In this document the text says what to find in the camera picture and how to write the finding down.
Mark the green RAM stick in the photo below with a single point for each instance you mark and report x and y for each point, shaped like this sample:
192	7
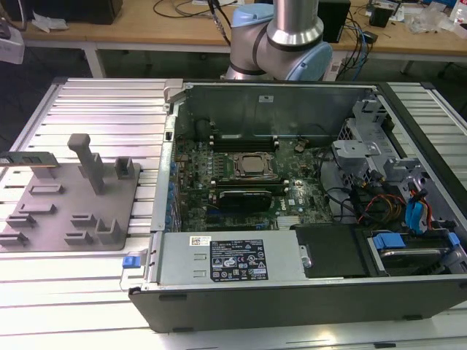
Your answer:
251	187
33	160

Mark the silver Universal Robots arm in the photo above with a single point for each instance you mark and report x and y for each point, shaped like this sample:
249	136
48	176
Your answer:
292	22

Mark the CPU socket with CPU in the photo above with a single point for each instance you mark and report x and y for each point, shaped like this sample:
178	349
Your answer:
250	164

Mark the black graphics card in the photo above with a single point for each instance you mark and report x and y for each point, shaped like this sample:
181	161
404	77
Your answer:
244	200

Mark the green motherboard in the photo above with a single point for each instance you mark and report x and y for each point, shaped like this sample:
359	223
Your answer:
303	189

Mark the round coin battery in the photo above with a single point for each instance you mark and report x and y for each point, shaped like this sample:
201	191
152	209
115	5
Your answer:
300	147

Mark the silver finned heat sink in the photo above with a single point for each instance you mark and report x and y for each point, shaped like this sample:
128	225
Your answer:
290	221

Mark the silver power supply unit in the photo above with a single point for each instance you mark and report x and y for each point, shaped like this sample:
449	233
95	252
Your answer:
182	262

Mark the black drive bay cover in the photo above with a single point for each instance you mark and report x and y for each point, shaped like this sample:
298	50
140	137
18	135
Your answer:
328	251

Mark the silver metal drive cage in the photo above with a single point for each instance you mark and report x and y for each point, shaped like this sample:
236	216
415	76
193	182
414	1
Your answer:
359	149

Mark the blue case latch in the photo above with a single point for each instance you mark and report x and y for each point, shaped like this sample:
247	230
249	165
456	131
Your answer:
131	262

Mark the open black PC case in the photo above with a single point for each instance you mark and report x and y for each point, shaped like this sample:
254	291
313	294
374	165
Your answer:
292	310

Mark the gray plastic parts rack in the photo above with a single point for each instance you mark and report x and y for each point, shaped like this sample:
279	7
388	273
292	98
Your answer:
73	218

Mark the wooden desk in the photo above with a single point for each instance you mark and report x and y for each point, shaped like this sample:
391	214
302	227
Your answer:
127	33

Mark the tall black box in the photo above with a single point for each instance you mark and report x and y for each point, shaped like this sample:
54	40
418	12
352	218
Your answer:
339	22

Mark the hard disk in blue carrier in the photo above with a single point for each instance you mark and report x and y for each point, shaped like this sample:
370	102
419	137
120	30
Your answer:
408	257

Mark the small flat black device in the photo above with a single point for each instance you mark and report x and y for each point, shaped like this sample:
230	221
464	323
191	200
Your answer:
371	36

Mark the small black cube box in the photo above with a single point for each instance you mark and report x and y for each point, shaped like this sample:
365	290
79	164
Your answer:
379	16

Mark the large black box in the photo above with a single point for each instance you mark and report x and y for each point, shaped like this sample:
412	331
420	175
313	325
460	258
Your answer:
73	9

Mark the crumpled white paper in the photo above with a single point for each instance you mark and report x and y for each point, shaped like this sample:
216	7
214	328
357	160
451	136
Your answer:
47	22

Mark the clear plastic bag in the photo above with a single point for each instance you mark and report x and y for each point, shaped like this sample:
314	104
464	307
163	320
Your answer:
427	18

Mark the white printed box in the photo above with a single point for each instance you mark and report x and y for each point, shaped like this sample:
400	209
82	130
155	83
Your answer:
459	16

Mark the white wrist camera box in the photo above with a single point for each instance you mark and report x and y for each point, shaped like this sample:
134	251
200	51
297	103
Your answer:
12	47

